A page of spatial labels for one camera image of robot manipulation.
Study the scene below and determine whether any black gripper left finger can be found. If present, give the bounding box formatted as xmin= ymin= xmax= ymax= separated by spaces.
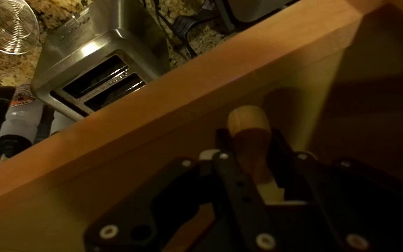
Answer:
xmin=84 ymin=148 xmax=279 ymax=252

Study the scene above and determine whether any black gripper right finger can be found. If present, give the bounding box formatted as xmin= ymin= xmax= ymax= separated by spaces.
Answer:
xmin=270 ymin=129 xmax=403 ymax=252

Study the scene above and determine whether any wooden overhead cabinet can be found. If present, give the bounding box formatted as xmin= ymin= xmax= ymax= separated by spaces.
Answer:
xmin=0 ymin=0 xmax=403 ymax=252

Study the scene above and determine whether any stainless steel toaster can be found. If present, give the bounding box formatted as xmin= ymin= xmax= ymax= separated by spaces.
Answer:
xmin=29 ymin=0 xmax=171 ymax=123

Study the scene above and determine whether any clear wine glass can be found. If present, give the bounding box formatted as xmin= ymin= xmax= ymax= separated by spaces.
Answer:
xmin=0 ymin=0 xmax=42 ymax=56

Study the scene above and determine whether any black appliance power cable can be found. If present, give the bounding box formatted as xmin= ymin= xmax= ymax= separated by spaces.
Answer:
xmin=143 ymin=0 xmax=227 ymax=60

